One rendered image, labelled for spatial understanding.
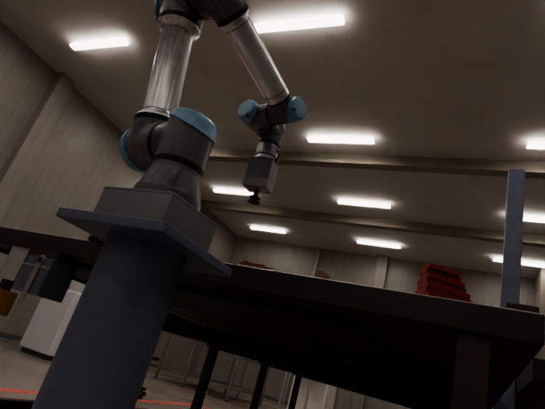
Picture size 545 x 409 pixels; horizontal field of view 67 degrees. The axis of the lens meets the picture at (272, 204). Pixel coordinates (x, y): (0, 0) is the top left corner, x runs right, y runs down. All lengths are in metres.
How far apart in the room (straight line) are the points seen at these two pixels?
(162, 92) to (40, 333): 6.46
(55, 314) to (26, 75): 4.30
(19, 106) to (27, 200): 1.69
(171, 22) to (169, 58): 0.10
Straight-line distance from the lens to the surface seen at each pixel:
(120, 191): 0.91
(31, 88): 8.99
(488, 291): 13.00
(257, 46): 1.21
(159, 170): 0.91
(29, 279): 1.57
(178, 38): 1.19
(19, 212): 8.87
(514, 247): 3.09
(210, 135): 0.97
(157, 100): 1.11
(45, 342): 7.25
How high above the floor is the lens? 0.68
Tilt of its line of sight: 21 degrees up
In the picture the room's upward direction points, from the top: 16 degrees clockwise
